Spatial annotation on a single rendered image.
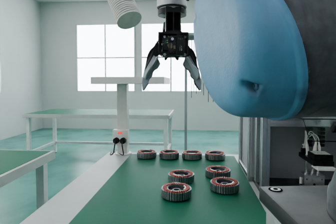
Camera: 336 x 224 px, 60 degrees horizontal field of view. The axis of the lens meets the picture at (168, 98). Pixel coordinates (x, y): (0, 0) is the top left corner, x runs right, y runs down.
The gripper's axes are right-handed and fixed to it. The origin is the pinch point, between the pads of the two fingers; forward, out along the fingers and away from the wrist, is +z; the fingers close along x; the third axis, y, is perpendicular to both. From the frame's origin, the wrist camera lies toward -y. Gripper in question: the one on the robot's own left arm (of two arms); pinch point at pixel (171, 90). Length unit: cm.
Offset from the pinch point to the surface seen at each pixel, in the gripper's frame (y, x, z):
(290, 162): -44, 53, 31
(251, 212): -17, 27, 40
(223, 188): -33, 22, 38
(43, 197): -104, -72, 67
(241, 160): -70, 40, 37
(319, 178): -30, 58, 34
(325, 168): -21, 54, 27
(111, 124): -689, -112, 101
